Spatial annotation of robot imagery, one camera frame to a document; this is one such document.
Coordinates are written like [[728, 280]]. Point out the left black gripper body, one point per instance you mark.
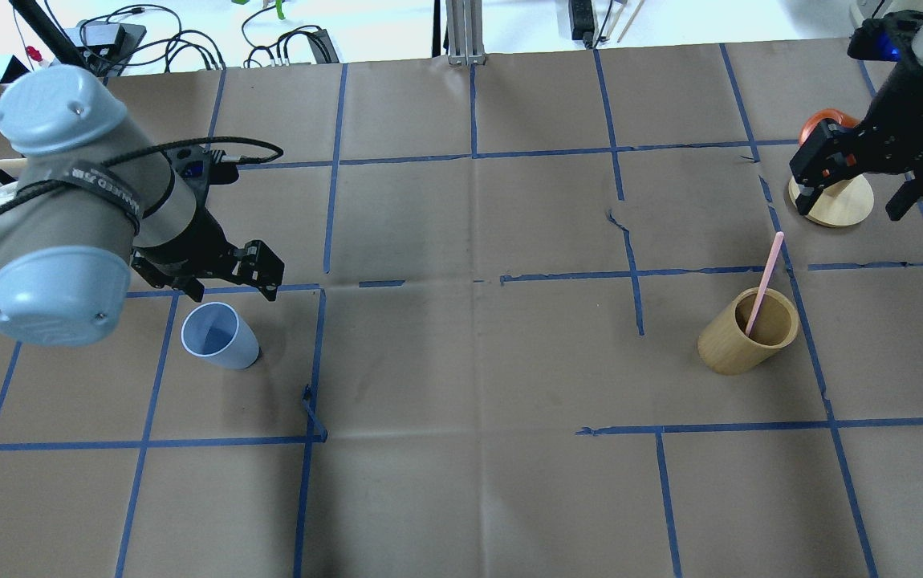
[[191, 243]]

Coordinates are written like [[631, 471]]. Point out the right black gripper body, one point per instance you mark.
[[921, 98]]

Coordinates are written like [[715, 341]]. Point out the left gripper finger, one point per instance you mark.
[[255, 265], [156, 278]]

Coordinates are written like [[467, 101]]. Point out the light blue plastic cup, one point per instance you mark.
[[216, 333]]

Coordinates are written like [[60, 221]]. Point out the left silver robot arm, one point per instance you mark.
[[97, 201]]

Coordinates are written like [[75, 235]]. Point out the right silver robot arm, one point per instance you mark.
[[889, 137]]

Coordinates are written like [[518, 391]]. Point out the bamboo chopstick holder cup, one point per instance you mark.
[[723, 346]]

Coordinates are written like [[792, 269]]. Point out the orange hanging mug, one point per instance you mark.
[[829, 131]]

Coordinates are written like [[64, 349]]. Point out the wooden mug tree stand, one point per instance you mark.
[[845, 204]]

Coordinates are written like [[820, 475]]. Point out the white mug upper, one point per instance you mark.
[[8, 193]]

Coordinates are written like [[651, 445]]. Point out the black monitor stand base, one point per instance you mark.
[[103, 48]]

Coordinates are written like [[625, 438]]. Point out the green spray clamp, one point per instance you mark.
[[278, 6]]

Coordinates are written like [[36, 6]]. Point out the black power adapter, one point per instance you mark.
[[582, 21]]

